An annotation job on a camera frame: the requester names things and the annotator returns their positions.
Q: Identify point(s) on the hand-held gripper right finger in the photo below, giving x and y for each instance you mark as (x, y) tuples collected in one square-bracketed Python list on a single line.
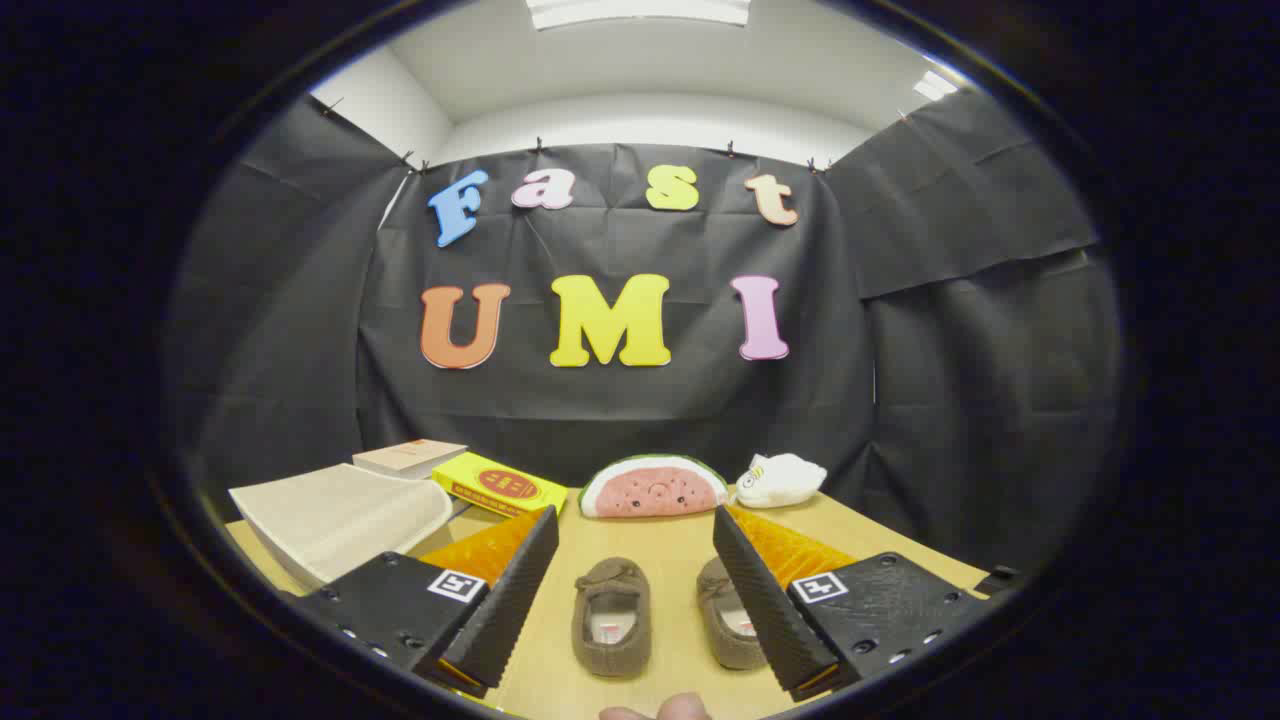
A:
[(765, 600)]

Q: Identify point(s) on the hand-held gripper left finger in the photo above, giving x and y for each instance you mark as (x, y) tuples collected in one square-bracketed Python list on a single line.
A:
[(510, 600)]

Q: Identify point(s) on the brown fuzzy shoe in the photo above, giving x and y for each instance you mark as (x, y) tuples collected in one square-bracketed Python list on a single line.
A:
[(610, 582), (735, 652)]

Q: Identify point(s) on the beige fabric storage box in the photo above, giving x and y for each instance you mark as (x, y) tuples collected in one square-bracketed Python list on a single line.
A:
[(340, 515)]

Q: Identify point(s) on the yellow book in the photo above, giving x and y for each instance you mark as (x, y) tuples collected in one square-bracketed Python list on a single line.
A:
[(500, 485)]

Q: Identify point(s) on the white plush toy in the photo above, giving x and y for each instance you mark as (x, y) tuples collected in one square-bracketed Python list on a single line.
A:
[(785, 480)]

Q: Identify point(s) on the watermelon plush toy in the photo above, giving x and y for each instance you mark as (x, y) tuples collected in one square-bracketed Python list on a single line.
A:
[(655, 490)]

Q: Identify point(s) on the beige book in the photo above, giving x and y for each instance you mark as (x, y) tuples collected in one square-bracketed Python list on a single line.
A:
[(410, 457)]

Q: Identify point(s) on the small ceiling light panel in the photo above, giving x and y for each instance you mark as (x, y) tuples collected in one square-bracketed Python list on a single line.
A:
[(935, 85)]

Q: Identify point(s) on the large ceiling light panel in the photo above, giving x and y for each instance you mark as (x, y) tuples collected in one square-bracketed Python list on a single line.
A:
[(640, 10)]

